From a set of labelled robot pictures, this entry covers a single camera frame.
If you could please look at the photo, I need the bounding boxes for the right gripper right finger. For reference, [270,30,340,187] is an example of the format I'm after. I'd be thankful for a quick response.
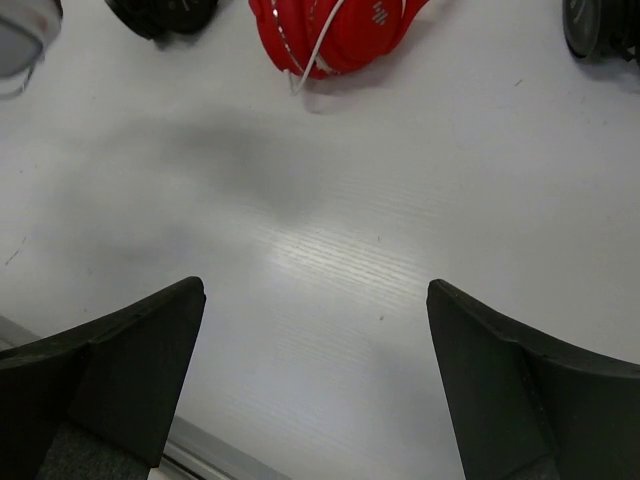
[426,279,639,479]

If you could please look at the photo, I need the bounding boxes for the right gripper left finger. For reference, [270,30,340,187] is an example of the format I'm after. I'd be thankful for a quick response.
[0,276,206,480]

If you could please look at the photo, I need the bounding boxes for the brown silver headphones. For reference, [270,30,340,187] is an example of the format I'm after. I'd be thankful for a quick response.
[1,0,64,100]

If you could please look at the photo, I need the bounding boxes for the black headphones left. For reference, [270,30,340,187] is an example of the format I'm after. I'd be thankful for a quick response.
[105,0,219,41]

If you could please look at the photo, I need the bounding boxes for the black headphones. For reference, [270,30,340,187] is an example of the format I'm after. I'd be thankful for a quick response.
[562,0,639,65]
[105,0,219,41]

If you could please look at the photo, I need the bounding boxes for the black headphones right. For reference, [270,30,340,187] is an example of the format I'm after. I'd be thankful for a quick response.
[562,0,639,65]

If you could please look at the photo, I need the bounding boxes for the aluminium rail front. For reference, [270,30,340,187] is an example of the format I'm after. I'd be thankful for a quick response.
[0,314,301,480]

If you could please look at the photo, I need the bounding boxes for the red headphones with white cable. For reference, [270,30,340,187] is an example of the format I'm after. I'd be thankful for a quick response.
[249,0,427,95]

